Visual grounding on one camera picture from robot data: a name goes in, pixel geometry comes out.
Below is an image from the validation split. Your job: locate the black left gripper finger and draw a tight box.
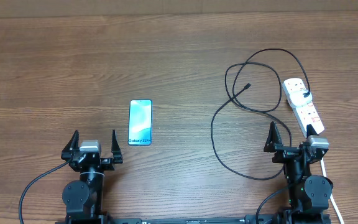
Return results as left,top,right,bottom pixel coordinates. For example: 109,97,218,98
111,129,123,164
61,130,79,162

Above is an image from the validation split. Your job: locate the Galaxy S24+ smartphone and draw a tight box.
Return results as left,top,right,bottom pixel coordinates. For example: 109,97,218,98
128,100,152,146

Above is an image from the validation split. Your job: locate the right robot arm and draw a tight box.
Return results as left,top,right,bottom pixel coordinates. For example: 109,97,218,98
264,122,333,223

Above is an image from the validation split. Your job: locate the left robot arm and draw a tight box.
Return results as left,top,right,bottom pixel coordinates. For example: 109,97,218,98
61,131,123,223

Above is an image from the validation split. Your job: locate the white charger plug adapter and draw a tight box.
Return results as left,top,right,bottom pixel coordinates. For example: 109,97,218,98
288,90,313,108

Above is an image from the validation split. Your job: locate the white power strip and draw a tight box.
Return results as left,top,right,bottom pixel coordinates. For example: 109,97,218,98
282,78,324,137

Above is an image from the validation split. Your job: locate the cardboard backdrop board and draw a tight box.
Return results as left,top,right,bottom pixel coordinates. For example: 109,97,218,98
0,0,358,18

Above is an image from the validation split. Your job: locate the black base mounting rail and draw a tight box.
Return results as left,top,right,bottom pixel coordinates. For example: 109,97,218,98
55,214,331,224

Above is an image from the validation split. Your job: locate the white power strip cord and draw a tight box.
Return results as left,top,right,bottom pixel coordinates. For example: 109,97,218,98
319,157,346,224

